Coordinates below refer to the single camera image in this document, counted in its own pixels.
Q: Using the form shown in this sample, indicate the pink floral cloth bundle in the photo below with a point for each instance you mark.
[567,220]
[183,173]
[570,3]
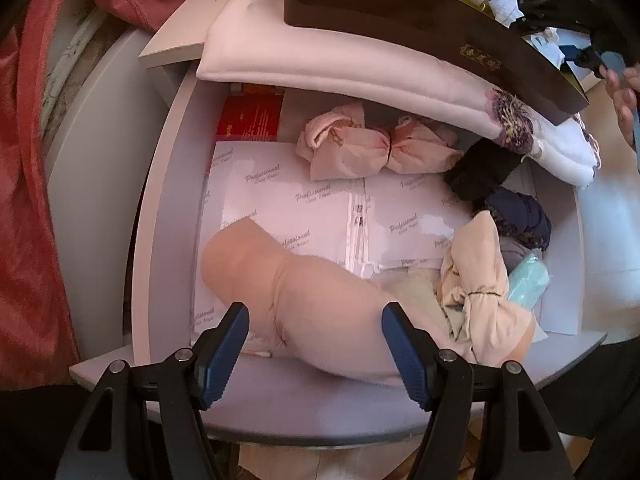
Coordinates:
[340,145]
[425,150]

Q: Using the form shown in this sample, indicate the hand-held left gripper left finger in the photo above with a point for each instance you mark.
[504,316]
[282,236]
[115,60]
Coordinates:
[225,355]

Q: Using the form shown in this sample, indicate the brown tin box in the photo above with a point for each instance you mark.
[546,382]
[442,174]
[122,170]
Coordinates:
[400,15]

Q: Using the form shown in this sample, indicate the light blue packaged cloth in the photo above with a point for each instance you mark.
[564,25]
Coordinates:
[527,282]

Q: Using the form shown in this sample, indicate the navy underwear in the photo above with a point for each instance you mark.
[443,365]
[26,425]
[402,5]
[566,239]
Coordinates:
[525,220]

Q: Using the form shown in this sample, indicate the red blanket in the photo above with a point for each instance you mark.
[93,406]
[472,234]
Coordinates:
[30,210]

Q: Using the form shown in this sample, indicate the beige garment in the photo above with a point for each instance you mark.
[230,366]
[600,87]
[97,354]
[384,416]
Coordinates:
[310,300]
[480,270]

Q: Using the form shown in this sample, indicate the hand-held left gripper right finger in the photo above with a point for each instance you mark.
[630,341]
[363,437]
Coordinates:
[405,355]

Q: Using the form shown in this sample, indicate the red packet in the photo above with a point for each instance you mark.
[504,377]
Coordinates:
[250,120]

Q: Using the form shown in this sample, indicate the black cloth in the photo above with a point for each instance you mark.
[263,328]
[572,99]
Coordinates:
[480,175]

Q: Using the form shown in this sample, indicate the person's right hand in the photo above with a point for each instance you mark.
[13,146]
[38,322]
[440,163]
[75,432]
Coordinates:
[622,105]

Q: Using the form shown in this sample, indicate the cream knit cloth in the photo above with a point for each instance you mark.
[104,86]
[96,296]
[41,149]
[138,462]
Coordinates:
[415,300]

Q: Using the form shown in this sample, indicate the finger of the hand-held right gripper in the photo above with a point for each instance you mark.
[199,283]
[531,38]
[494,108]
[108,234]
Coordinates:
[612,62]
[580,56]

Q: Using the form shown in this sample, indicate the white printed paper liner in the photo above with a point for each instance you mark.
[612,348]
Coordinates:
[280,195]

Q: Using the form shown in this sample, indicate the grey cloth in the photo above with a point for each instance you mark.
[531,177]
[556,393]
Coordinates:
[512,255]

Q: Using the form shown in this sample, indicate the white embroidered floral cloth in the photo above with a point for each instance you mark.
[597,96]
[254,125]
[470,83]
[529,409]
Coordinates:
[300,50]

